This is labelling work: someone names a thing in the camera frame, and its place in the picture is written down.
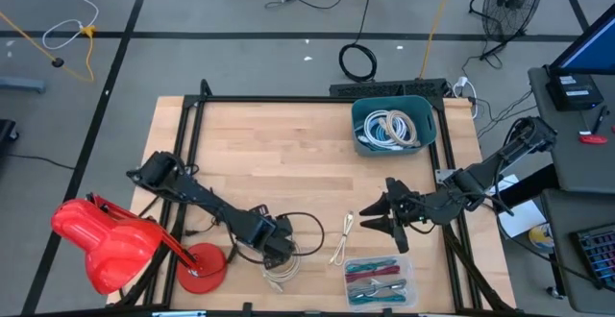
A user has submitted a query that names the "black coiled hanging cable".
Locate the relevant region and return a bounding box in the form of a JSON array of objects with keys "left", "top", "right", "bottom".
[{"left": 338, "top": 0, "right": 379, "bottom": 84}]

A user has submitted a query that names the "clear plastic container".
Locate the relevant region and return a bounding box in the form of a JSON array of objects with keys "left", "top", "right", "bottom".
[{"left": 341, "top": 254, "right": 418, "bottom": 312}]

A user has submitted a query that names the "teal plastic bin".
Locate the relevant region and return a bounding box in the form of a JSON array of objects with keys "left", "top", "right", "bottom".
[{"left": 350, "top": 94, "right": 438, "bottom": 159}]

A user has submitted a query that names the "red desk lamp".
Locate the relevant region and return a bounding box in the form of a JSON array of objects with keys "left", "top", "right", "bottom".
[{"left": 50, "top": 191, "right": 228, "bottom": 297}]

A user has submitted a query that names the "black pen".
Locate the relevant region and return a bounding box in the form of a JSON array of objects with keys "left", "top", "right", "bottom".
[{"left": 591, "top": 104, "right": 609, "bottom": 135}]

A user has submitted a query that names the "keyboard with coloured keys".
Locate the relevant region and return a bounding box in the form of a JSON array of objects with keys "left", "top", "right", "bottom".
[{"left": 568, "top": 221, "right": 615, "bottom": 292}]

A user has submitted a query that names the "computer monitor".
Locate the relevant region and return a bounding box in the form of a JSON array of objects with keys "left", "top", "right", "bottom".
[{"left": 547, "top": 2, "right": 615, "bottom": 77}]

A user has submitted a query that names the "black floor fan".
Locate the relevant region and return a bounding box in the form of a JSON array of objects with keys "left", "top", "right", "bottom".
[{"left": 468, "top": 0, "right": 547, "bottom": 61}]

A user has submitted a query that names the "grey stand foot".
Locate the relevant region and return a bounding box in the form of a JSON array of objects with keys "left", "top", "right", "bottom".
[{"left": 0, "top": 77, "right": 48, "bottom": 94}]

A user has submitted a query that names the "white paper sheet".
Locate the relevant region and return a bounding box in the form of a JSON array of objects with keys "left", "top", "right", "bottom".
[{"left": 497, "top": 199, "right": 549, "bottom": 239}]

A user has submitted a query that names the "grey braided USB cable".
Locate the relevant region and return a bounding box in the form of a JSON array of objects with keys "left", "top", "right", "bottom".
[{"left": 348, "top": 279, "right": 408, "bottom": 300}]

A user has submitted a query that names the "yellow hanging extension cord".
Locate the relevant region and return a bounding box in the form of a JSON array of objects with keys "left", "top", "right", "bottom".
[{"left": 418, "top": 0, "right": 458, "bottom": 79}]

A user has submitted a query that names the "grey desk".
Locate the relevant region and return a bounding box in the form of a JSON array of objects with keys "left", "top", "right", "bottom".
[
  {"left": 540, "top": 186, "right": 615, "bottom": 316},
  {"left": 527, "top": 64, "right": 615, "bottom": 196}
]

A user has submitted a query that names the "thin black cable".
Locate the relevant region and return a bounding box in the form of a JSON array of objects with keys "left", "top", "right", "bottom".
[{"left": 184, "top": 210, "right": 239, "bottom": 265}]

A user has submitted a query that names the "white floor cable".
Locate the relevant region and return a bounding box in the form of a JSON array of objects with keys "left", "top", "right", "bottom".
[{"left": 41, "top": 0, "right": 101, "bottom": 52}]

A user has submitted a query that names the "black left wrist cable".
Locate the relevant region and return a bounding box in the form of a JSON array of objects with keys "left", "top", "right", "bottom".
[{"left": 285, "top": 210, "right": 326, "bottom": 258}]

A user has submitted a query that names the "small white paper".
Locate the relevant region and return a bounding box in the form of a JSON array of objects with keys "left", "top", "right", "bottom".
[{"left": 488, "top": 173, "right": 520, "bottom": 194}]

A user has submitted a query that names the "beige ethernet cable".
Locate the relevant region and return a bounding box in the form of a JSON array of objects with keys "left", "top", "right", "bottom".
[
  {"left": 258, "top": 239, "right": 304, "bottom": 293},
  {"left": 378, "top": 109, "right": 420, "bottom": 148}
]

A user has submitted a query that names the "yellow floor cord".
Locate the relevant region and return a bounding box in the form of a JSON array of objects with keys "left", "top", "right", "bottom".
[{"left": 0, "top": 12, "right": 97, "bottom": 84}]

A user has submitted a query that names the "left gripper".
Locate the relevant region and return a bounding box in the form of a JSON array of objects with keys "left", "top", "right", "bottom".
[{"left": 249, "top": 203, "right": 298, "bottom": 273}]

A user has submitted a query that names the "magenta braided USB cable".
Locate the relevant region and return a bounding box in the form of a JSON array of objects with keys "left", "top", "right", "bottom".
[{"left": 344, "top": 265, "right": 401, "bottom": 283}]

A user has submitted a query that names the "white plug with cable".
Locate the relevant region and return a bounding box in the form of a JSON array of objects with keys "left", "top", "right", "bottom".
[{"left": 453, "top": 75, "right": 480, "bottom": 120}]

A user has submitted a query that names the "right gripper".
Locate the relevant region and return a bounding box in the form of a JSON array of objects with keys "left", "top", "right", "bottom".
[{"left": 358, "top": 176, "right": 448, "bottom": 256}]

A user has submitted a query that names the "yellow and blue disc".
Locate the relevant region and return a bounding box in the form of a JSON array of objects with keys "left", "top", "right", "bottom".
[{"left": 528, "top": 221, "right": 556, "bottom": 254}]

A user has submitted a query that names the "black power strip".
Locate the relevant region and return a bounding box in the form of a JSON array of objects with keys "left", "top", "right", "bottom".
[{"left": 329, "top": 77, "right": 448, "bottom": 100}]

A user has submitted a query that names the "short beige USB cable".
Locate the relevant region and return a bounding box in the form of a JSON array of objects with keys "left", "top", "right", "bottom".
[{"left": 329, "top": 210, "right": 356, "bottom": 267}]

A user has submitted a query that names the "small black computer box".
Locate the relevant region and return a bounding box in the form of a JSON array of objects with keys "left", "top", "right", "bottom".
[{"left": 546, "top": 72, "right": 605, "bottom": 112}]

